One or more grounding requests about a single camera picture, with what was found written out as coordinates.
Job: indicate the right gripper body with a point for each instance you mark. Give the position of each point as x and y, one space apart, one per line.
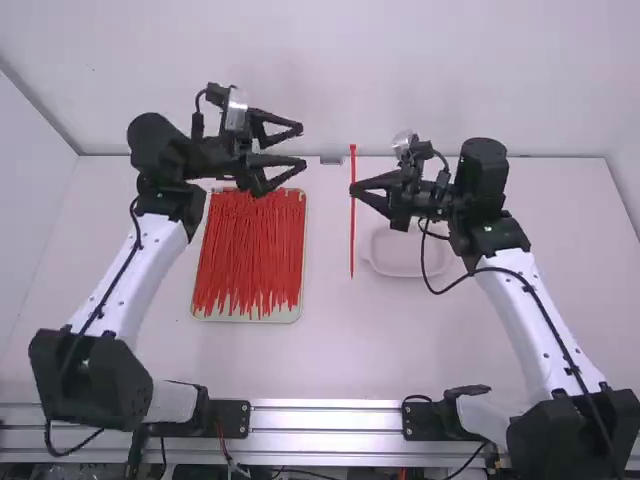
422 197

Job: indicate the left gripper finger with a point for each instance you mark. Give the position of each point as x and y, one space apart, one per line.
260 127
255 175

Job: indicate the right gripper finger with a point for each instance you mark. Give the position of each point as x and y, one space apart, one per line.
387 181
382 206

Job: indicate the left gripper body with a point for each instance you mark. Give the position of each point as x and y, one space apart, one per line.
217 157

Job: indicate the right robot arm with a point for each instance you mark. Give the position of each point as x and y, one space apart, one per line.
520 300

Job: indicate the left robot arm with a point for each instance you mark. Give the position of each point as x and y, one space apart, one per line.
130 280

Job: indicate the white dish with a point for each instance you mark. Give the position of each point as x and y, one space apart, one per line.
400 262

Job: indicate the pale tray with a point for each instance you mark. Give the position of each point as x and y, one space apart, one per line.
305 260

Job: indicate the silver rails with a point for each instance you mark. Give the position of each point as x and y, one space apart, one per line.
325 425

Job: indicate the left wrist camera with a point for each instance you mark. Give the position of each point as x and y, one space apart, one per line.
236 110

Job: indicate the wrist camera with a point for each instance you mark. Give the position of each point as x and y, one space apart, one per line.
236 110
406 142

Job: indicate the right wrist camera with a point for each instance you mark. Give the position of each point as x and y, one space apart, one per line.
406 142

